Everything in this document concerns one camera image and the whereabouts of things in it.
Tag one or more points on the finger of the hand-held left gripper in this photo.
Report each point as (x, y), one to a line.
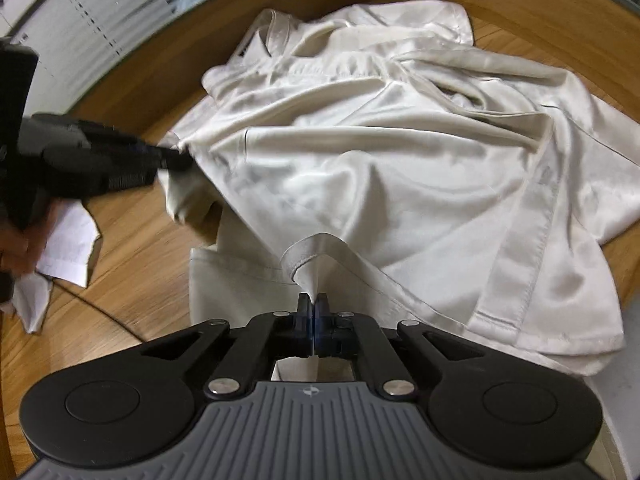
(130, 177)
(145, 150)

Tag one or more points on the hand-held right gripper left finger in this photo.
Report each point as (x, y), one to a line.
(305, 325)

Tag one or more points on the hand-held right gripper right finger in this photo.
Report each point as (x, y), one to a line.
(321, 325)

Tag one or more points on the cream satin shirt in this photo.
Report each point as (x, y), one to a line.
(400, 185)

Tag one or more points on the person's left hand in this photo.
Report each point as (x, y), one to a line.
(20, 247)

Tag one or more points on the white crumpled tissue paper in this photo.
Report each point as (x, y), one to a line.
(70, 255)

